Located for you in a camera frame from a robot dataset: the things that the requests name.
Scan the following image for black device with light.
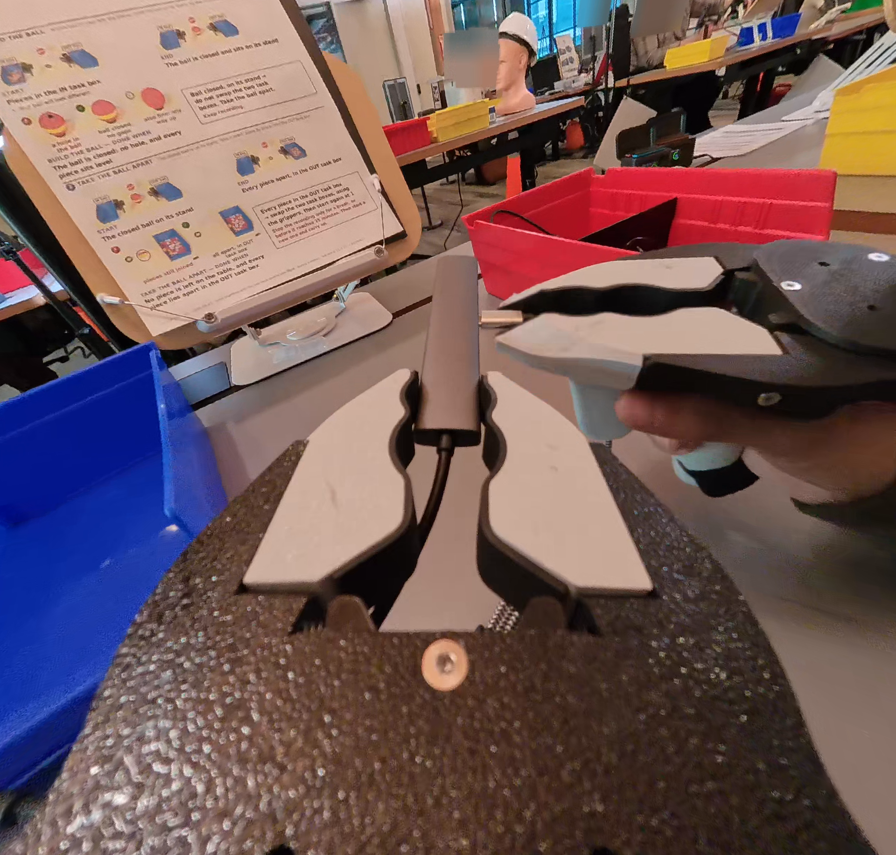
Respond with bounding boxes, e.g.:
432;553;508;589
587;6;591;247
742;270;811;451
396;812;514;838
616;113;697;169

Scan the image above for mannequin head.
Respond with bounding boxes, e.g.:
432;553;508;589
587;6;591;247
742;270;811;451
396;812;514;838
494;33;539;116

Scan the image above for white paper sheets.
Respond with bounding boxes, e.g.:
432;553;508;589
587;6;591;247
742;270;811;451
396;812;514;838
693;117;833;160

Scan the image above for silver document stand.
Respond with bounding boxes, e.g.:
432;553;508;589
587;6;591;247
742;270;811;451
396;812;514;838
98;243;393;387

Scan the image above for large red plastic bin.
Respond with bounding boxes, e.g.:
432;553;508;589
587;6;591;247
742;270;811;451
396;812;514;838
462;167;837;303

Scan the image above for grey usb hub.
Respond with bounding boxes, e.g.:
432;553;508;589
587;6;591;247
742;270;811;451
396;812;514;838
413;255;484;448

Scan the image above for large blue plastic bin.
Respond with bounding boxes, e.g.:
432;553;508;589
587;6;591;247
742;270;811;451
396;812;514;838
0;341;228;793

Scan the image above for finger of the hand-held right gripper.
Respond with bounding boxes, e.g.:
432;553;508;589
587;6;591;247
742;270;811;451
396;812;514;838
498;257;736;316
494;306;785;443

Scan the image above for black hub cable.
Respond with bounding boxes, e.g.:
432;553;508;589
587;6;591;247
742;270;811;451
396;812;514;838
419;435;456;541

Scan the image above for black tripod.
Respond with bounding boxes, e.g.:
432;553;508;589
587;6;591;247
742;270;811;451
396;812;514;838
0;155;123;359

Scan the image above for small blue plastic bin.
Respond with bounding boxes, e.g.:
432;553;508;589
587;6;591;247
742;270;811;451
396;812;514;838
737;13;802;49

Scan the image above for white hard hat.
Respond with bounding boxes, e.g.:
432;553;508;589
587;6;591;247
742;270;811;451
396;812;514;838
498;12;540;65

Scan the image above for long wooden table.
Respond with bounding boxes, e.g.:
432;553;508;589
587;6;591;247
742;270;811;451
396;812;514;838
615;8;889;121
395;94;585;229

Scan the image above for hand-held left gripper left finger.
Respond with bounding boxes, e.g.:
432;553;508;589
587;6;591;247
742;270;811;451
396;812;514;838
241;368;422;604

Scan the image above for person's right hand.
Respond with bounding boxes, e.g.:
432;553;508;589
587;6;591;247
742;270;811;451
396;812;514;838
615;388;896;513

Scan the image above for thin black cable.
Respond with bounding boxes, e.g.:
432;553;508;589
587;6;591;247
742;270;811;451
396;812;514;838
489;210;562;237

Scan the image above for large yellow plastic bin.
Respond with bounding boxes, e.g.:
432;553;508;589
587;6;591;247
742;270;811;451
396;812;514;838
819;64;896;177

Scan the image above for framed picture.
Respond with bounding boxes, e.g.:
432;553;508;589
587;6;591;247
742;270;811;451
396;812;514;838
301;1;347;64

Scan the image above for small red plastic bin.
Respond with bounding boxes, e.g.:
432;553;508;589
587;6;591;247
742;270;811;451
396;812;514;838
383;117;431;158

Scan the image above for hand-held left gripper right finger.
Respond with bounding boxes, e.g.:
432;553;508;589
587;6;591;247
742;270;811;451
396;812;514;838
478;371;655;611

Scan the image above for printed instruction sheet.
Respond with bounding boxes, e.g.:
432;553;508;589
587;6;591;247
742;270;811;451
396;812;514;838
0;0;408;338

